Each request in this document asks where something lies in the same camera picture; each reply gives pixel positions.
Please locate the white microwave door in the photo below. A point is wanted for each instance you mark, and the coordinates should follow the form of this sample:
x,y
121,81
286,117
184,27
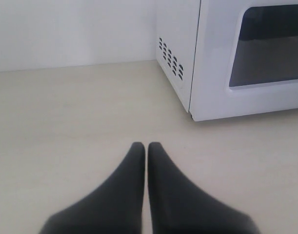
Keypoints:
x,y
211,96

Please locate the white microwave oven body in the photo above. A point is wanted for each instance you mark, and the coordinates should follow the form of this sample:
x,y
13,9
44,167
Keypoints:
x,y
177,31

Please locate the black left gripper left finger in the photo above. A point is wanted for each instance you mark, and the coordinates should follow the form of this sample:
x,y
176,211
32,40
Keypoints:
x,y
115,207

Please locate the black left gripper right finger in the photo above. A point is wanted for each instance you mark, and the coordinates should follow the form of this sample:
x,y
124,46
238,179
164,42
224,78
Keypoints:
x,y
178,206

